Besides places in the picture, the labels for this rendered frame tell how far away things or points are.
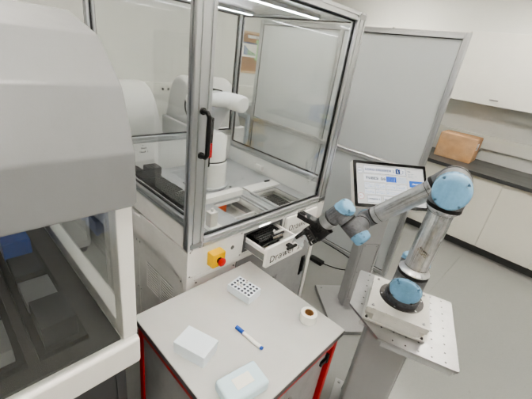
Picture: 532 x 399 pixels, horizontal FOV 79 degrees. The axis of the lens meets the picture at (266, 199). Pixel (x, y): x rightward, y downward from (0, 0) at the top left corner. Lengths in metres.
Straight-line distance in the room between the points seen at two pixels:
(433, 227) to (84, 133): 1.09
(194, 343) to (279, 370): 0.31
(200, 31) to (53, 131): 0.59
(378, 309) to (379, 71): 2.05
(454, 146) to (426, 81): 1.68
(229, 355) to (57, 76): 0.99
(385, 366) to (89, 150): 1.51
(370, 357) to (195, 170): 1.18
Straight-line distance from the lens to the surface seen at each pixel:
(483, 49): 4.45
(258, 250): 1.58
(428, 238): 1.28
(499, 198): 4.14
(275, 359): 1.29
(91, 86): 0.80
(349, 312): 2.68
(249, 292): 1.46
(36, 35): 0.86
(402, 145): 2.91
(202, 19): 1.18
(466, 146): 4.37
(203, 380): 1.22
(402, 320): 1.52
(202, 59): 1.17
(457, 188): 1.20
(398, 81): 2.93
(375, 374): 1.81
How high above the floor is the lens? 1.75
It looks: 25 degrees down
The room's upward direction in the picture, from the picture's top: 8 degrees clockwise
